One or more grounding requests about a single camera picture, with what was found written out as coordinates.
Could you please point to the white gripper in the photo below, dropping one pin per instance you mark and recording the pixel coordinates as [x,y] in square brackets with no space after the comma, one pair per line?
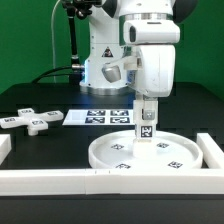
[151,73]

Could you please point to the white round table top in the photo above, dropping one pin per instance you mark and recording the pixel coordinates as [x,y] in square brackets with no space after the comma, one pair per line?
[165,151]

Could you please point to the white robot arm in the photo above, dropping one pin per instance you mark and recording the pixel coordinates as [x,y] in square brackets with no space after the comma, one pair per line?
[132,45]

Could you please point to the white marker sheet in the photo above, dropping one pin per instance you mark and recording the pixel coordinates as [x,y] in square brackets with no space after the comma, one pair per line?
[99,117]

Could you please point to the white cross-shaped table base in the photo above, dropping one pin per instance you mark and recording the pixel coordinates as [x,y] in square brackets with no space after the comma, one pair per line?
[35,122]

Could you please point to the white obstacle fence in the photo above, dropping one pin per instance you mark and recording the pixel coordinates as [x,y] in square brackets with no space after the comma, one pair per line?
[208,180]

